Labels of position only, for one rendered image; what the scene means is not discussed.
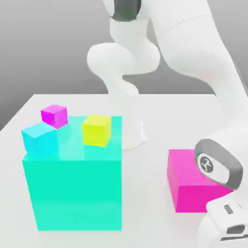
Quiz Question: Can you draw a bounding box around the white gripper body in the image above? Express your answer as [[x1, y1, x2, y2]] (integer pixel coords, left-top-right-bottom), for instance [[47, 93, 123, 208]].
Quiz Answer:
[[199, 214, 248, 248]]

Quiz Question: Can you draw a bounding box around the small yellow cube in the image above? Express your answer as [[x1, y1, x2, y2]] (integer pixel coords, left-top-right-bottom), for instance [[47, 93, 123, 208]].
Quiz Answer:
[[81, 114, 112, 148]]

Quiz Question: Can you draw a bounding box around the small cyan cube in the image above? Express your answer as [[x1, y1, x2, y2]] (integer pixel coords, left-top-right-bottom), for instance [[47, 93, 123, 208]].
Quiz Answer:
[[21, 122, 60, 161]]

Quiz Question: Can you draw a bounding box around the small magenta cube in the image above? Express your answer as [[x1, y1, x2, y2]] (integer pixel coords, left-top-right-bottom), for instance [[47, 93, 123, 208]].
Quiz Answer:
[[40, 104, 68, 130]]

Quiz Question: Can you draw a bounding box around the large pink box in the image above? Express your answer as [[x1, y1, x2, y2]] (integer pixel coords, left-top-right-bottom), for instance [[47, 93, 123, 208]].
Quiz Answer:
[[167, 149, 234, 213]]

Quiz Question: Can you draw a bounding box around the large teal box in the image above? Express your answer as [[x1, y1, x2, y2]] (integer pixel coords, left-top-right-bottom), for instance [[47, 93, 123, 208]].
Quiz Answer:
[[21, 115, 123, 232]]

